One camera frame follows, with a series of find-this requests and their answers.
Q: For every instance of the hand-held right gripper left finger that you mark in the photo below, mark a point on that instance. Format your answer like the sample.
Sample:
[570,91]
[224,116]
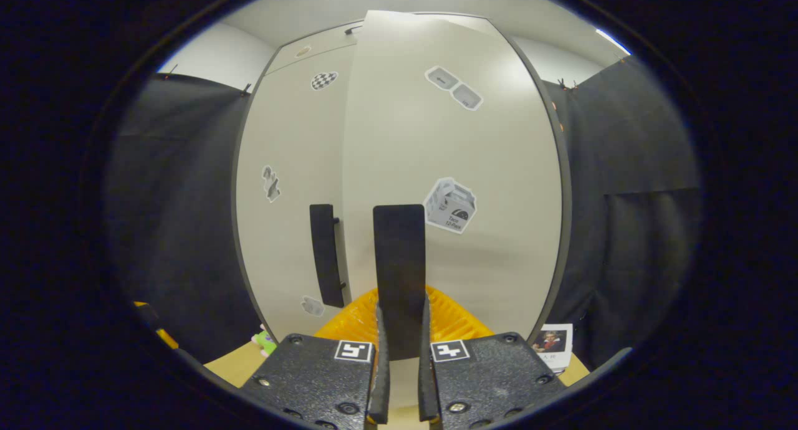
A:
[381,380]

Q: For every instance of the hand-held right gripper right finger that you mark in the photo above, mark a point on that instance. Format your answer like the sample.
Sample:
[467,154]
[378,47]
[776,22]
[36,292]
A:
[425,380]

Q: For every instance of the grey double-door shoe cabinet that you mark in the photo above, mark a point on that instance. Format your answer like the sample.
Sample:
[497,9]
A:
[324,47]

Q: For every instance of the stack of booklets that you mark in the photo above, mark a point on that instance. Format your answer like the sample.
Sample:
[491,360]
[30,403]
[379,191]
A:
[552,355]

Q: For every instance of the green pink soft toy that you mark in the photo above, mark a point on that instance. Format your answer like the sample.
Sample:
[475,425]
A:
[263,341]

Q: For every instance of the grey shoe cabinet door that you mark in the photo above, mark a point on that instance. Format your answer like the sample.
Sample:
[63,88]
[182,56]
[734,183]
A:
[287,230]
[486,262]

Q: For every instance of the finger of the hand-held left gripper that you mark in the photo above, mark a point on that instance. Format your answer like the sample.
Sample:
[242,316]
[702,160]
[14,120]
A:
[167,339]

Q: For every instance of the small ceiling light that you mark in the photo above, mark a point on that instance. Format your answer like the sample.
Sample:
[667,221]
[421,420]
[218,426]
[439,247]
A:
[614,42]

